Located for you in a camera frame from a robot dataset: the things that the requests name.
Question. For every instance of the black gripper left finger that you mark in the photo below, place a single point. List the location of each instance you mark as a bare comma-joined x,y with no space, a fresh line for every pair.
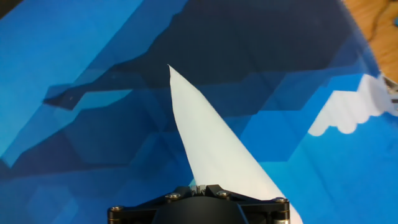
136,211

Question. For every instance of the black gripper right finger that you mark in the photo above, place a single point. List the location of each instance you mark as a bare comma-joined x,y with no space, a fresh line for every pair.
264,208

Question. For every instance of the white printed paper sheet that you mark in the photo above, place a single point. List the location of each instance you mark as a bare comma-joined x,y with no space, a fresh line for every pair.
211,140

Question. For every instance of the blue landscape print tablecloth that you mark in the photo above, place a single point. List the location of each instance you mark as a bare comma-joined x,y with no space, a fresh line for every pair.
93,62

